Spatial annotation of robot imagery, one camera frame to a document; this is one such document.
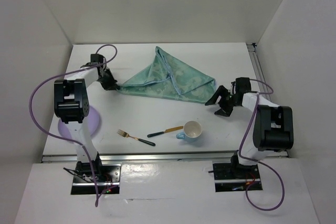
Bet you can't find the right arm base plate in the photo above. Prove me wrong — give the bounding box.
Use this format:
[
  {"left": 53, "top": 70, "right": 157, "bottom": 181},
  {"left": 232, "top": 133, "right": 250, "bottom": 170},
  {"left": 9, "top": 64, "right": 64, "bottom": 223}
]
[{"left": 208, "top": 163, "right": 263, "bottom": 193}]

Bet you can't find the gold knife black handle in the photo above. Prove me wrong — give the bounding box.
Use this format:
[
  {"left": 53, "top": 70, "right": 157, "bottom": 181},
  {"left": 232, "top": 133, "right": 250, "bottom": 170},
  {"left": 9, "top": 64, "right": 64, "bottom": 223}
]
[{"left": 147, "top": 126, "right": 183, "bottom": 138}]

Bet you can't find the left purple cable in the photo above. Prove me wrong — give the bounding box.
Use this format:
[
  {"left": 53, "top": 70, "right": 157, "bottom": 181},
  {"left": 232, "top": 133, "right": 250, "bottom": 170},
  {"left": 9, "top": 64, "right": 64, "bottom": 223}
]
[{"left": 29, "top": 44, "right": 118, "bottom": 207}]

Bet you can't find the gold fork black handle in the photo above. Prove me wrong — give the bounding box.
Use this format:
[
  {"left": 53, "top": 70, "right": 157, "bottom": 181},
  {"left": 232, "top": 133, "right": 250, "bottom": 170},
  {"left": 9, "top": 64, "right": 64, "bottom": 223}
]
[{"left": 117, "top": 130, "right": 156, "bottom": 147}]

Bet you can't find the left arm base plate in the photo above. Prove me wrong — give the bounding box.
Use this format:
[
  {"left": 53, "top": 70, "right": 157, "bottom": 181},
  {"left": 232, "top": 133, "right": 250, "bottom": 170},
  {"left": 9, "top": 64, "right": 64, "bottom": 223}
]
[{"left": 70, "top": 163, "right": 122, "bottom": 196}]

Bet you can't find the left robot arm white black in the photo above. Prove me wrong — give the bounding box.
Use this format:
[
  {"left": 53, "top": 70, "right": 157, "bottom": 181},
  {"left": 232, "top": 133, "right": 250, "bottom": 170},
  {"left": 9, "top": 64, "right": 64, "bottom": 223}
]
[{"left": 54, "top": 63, "right": 119, "bottom": 182}]

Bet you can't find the purple cable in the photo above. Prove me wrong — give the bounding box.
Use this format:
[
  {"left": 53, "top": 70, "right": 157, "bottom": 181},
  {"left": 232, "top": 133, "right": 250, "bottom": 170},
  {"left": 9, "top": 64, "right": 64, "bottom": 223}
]
[
  {"left": 29, "top": 44, "right": 118, "bottom": 207},
  {"left": 238, "top": 78, "right": 285, "bottom": 211}
]

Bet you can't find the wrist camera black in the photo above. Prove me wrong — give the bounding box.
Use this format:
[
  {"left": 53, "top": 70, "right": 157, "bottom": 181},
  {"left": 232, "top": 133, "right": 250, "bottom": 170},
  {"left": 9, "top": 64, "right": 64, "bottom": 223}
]
[
  {"left": 90, "top": 54, "right": 106, "bottom": 64},
  {"left": 235, "top": 77, "right": 251, "bottom": 94}
]

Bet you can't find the purple plastic plate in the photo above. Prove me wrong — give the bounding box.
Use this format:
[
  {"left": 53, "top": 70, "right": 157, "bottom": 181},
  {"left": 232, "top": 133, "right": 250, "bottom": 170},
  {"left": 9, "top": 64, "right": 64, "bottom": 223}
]
[{"left": 58, "top": 106, "right": 101, "bottom": 138}]

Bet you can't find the aluminium rail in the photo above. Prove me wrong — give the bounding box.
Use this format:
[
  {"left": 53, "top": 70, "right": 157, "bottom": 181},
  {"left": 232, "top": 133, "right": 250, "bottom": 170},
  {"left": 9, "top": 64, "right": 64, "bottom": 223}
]
[
  {"left": 41, "top": 151, "right": 289, "bottom": 163},
  {"left": 246, "top": 43, "right": 276, "bottom": 103}
]

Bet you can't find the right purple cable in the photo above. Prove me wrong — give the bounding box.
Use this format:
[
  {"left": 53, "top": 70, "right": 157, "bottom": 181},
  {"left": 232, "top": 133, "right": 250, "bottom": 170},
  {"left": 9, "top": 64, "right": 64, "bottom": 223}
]
[{"left": 238, "top": 78, "right": 285, "bottom": 211}]

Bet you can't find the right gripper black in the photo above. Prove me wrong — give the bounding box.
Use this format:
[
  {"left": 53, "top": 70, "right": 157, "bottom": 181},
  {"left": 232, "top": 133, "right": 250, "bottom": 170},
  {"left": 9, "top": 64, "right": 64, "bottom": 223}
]
[{"left": 205, "top": 85, "right": 239, "bottom": 117}]

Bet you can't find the front aluminium rail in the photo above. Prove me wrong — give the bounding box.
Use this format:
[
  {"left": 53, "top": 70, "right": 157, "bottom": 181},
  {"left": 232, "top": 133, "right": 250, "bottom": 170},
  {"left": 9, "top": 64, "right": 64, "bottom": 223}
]
[{"left": 41, "top": 151, "right": 289, "bottom": 163}]

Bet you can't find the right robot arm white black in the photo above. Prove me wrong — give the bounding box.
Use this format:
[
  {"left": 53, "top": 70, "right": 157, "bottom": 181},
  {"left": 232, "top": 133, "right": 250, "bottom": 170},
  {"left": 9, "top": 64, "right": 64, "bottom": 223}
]
[{"left": 205, "top": 81, "right": 294, "bottom": 178}]

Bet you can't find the right side aluminium rail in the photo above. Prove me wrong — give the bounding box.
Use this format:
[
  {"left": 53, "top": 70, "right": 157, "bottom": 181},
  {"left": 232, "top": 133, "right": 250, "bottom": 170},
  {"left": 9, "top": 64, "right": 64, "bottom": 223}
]
[{"left": 246, "top": 43, "right": 276, "bottom": 103}]

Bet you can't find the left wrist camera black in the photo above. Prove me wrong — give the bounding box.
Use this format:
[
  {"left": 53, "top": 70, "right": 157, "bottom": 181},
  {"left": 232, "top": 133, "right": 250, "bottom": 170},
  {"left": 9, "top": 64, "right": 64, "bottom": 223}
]
[{"left": 90, "top": 54, "right": 106, "bottom": 64}]

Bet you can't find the light blue mug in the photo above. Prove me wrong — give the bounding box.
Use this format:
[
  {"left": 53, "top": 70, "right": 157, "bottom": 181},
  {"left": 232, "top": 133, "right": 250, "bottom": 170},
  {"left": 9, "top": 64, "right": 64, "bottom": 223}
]
[{"left": 176, "top": 121, "right": 202, "bottom": 142}]

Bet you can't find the green patterned cloth placemat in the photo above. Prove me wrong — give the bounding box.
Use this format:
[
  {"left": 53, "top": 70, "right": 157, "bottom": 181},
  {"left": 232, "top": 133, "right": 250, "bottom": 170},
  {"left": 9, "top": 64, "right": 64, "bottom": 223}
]
[{"left": 119, "top": 46, "right": 217, "bottom": 104}]

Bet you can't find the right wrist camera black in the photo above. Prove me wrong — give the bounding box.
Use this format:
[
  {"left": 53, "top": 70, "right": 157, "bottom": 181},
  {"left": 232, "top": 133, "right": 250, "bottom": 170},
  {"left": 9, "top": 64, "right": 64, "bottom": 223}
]
[{"left": 235, "top": 77, "right": 251, "bottom": 94}]

